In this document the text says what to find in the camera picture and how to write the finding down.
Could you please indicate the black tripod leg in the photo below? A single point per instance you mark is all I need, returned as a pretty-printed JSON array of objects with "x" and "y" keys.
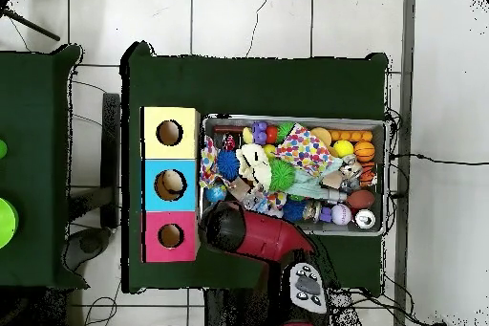
[{"x": 34, "y": 27}]

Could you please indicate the dark green side table cloth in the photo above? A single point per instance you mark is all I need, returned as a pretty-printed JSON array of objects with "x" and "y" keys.
[{"x": 34, "y": 112}]

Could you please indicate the silver drink can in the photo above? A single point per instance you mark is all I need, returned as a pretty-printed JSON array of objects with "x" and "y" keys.
[{"x": 365, "y": 219}]

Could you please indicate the small bright green round object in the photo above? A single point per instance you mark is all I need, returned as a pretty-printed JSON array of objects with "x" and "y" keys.
[{"x": 2, "y": 149}]

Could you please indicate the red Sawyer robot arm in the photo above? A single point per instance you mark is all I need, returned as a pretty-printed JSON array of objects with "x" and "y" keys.
[{"x": 267, "y": 236}]

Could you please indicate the purple toy block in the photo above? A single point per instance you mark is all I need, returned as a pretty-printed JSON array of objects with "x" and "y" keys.
[{"x": 259, "y": 133}]

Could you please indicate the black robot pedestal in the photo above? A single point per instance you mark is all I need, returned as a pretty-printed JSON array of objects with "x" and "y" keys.
[{"x": 237, "y": 310}]

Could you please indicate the shallow clear mesh bin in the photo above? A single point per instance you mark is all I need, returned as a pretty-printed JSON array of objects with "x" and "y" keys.
[{"x": 294, "y": 119}]

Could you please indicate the blue spiky ball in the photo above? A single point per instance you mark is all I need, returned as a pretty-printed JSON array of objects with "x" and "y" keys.
[{"x": 228, "y": 164}]

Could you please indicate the large polka dot cloth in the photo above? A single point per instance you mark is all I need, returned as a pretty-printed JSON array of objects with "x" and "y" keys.
[{"x": 305, "y": 150}]

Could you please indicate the green spiky ball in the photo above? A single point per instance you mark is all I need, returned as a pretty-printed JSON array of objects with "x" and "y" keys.
[{"x": 282, "y": 175}]

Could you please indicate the cream yellow cloth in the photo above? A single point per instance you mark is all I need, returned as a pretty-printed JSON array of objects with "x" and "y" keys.
[{"x": 254, "y": 165}]

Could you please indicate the wooden box with three holes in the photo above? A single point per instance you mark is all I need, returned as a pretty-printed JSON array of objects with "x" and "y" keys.
[{"x": 151, "y": 188}]

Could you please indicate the white baseball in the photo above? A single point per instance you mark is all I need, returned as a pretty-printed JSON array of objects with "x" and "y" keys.
[{"x": 341, "y": 214}]

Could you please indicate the crushed clear plastic bottle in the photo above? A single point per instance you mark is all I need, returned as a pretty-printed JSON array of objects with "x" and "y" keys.
[{"x": 255, "y": 203}]

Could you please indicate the large bright green round object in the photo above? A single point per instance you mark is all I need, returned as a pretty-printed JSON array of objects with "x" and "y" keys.
[{"x": 7, "y": 222}]

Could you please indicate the orange toy basketball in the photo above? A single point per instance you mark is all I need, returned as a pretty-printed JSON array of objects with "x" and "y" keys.
[{"x": 364, "y": 151}]

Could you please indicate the yellow ball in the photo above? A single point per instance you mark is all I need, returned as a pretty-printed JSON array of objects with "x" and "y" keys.
[{"x": 343, "y": 148}]

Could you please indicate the brown toy football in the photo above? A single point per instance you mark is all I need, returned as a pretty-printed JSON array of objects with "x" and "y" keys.
[{"x": 361, "y": 199}]

